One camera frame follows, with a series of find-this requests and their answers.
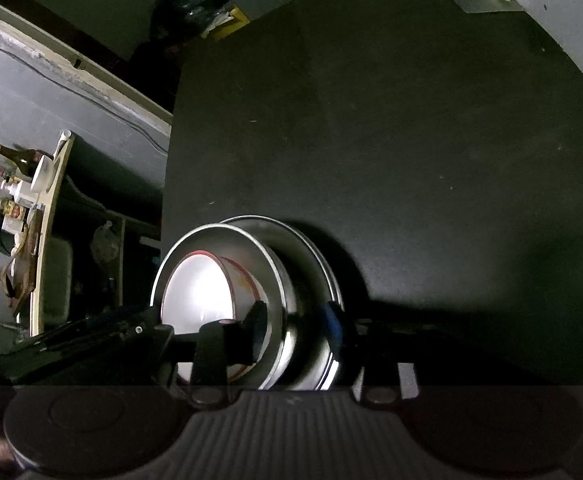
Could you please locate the white bowl on shelf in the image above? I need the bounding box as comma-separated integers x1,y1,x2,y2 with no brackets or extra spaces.
30,154,55,194

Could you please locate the brown glass bottle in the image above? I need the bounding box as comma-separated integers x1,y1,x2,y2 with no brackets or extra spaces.
0,143,40,167

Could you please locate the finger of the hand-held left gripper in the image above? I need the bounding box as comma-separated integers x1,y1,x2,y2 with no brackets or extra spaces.
171,331,203,357

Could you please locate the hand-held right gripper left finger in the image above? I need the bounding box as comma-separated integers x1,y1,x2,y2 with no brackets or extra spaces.
186,300,268,407

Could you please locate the black plastic bag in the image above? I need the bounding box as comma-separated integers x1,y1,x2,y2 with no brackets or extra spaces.
148,0,233,63

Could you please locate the wooden shelf board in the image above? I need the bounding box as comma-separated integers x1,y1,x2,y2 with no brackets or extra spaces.
30,131,75,337

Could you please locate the medium steel basin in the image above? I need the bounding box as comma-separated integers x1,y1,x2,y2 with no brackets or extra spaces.
220,216,333,392

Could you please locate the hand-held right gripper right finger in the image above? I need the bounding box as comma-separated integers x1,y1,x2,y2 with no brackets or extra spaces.
323,301,423,407

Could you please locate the white tube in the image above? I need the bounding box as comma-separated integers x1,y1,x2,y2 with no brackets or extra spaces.
53,129,73,157

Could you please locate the yellow bin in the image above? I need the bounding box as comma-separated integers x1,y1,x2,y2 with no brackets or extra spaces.
202,4,250,42

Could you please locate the thin wall cable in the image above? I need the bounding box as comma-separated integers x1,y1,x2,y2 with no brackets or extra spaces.
0,41,170,154

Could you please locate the steel bowl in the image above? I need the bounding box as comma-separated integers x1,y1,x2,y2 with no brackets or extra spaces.
150,222,288,392

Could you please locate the white ceramic bowl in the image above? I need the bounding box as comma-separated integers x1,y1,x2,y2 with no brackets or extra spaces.
160,254,238,337
176,258,268,386

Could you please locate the large steel basin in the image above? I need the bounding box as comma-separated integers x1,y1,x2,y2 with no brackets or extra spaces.
231,214,346,392

